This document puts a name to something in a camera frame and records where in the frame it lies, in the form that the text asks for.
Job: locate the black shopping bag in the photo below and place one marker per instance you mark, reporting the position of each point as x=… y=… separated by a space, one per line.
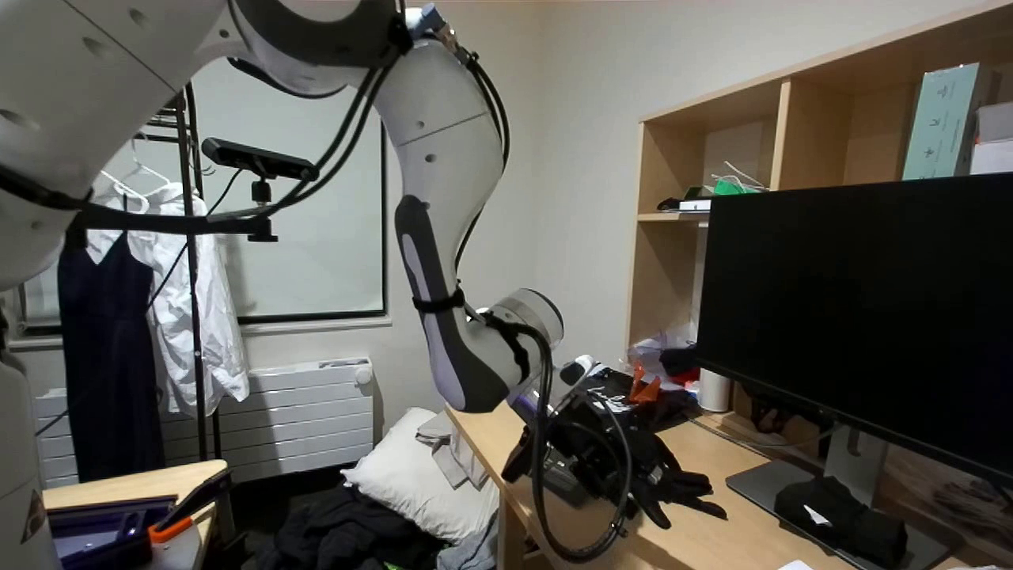
x=648 y=405

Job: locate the black computer monitor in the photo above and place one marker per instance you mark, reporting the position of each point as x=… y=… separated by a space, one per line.
x=884 y=304

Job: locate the teal book on shelf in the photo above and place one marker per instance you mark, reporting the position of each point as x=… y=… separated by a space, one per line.
x=939 y=123

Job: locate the white wall radiator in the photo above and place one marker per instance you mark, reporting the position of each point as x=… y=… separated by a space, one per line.
x=295 y=418

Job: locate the white pillow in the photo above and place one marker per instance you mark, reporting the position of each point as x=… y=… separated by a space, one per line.
x=407 y=476

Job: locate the clear plastic bag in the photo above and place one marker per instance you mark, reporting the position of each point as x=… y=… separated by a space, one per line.
x=663 y=367

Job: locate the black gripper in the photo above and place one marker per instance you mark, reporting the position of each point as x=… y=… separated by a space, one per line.
x=584 y=451

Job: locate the dark dress on hanger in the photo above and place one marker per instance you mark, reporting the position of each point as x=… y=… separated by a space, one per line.
x=110 y=358

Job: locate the white shirt on hanger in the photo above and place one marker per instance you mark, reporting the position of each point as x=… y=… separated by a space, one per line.
x=188 y=312

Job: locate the wooden shelf unit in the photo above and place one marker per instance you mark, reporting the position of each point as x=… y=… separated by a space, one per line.
x=833 y=120

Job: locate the black clothes rack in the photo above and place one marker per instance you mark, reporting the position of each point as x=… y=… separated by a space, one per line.
x=177 y=123

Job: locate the black cloth on desk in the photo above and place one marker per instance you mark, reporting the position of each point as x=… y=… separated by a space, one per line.
x=659 y=478

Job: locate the dark clothes pile on floor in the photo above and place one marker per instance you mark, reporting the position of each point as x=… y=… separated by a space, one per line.
x=331 y=531

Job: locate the black pouch on monitor base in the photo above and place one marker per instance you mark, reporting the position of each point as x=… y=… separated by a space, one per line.
x=829 y=512

